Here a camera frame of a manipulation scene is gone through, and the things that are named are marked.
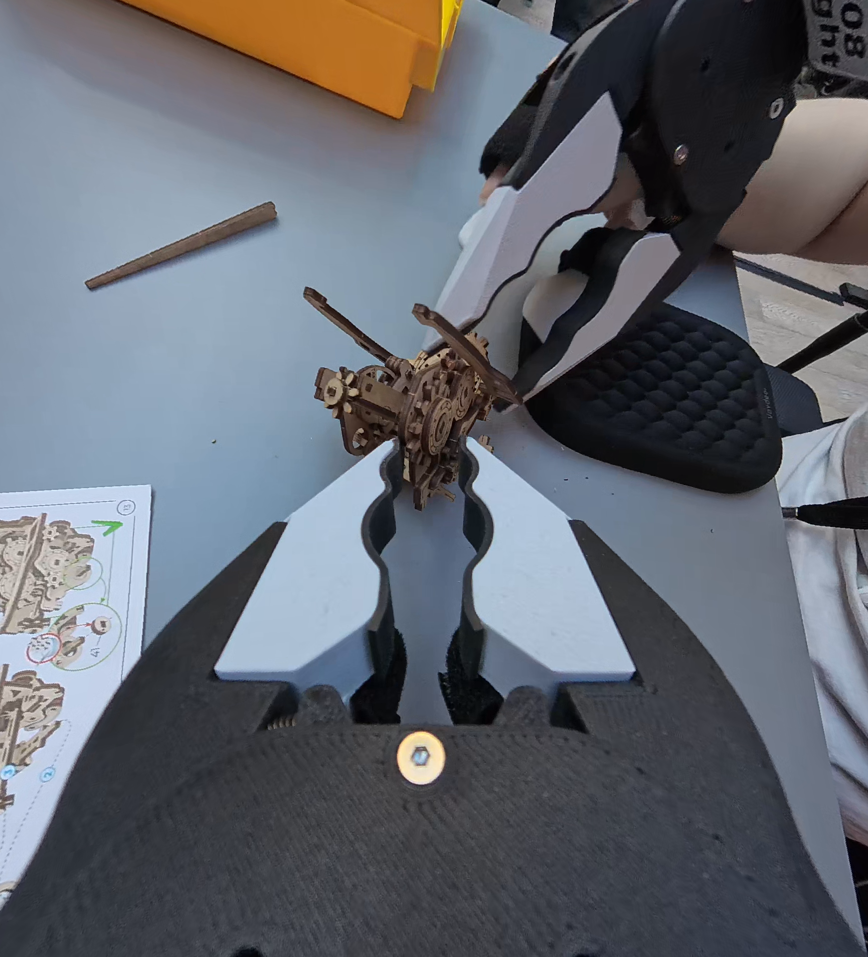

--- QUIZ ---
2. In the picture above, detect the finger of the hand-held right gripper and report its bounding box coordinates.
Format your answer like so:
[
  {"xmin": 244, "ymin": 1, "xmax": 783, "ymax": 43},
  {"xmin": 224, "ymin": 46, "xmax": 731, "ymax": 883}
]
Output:
[
  {"xmin": 515, "ymin": 226, "xmax": 687, "ymax": 406},
  {"xmin": 430, "ymin": 93, "xmax": 627, "ymax": 335}
]

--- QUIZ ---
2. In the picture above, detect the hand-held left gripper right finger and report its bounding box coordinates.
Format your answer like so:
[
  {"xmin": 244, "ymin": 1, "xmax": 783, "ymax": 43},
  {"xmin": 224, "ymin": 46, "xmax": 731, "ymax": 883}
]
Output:
[{"xmin": 441, "ymin": 437, "xmax": 638, "ymax": 709}]

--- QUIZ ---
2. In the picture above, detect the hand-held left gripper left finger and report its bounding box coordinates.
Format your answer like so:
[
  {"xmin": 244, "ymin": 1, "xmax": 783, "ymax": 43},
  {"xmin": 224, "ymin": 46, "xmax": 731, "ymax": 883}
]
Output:
[{"xmin": 213, "ymin": 440, "xmax": 405, "ymax": 709}]

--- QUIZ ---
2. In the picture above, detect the wooden gear model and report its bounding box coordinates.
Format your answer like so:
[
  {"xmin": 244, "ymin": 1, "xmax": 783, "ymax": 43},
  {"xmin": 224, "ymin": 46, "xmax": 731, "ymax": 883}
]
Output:
[{"xmin": 303, "ymin": 286, "xmax": 524, "ymax": 513}]

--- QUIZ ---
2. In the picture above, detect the person's right forearm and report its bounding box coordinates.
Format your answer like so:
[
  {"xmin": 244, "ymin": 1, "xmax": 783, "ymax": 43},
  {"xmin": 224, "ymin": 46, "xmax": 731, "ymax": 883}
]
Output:
[{"xmin": 714, "ymin": 96, "xmax": 868, "ymax": 272}]

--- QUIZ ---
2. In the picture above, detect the model instruction booklet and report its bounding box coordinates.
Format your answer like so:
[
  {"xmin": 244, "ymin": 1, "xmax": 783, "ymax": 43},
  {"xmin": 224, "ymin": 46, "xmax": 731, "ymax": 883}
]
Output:
[{"xmin": 0, "ymin": 484, "xmax": 153, "ymax": 945}]

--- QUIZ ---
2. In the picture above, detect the person's right hand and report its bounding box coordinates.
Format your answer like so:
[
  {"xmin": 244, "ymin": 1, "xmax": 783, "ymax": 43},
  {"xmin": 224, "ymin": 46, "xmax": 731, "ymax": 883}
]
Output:
[{"xmin": 477, "ymin": 159, "xmax": 661, "ymax": 231}]

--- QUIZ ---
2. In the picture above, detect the black honeycomb cushion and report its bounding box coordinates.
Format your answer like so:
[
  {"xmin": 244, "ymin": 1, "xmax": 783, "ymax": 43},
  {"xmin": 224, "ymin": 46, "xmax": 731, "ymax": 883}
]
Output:
[{"xmin": 520, "ymin": 303, "xmax": 785, "ymax": 494}]

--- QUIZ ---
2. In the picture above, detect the black metal rod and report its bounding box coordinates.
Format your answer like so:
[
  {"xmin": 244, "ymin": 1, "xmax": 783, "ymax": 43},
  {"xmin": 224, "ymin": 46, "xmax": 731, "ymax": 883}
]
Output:
[{"xmin": 774, "ymin": 283, "xmax": 868, "ymax": 375}]

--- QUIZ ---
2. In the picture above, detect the yellow plastic bin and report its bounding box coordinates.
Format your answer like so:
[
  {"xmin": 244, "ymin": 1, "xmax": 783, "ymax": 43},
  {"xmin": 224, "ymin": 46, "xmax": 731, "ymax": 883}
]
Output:
[{"xmin": 116, "ymin": 0, "xmax": 466, "ymax": 121}]

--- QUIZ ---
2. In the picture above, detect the wooden stick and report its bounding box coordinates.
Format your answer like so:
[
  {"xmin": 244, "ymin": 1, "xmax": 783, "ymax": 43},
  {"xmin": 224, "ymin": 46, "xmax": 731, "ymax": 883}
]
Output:
[{"xmin": 84, "ymin": 200, "xmax": 279, "ymax": 291}]

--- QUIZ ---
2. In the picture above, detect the black lanyard strap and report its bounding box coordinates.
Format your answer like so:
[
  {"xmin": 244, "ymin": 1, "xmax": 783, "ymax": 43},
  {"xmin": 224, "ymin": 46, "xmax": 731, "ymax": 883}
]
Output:
[{"xmin": 781, "ymin": 492, "xmax": 868, "ymax": 535}]

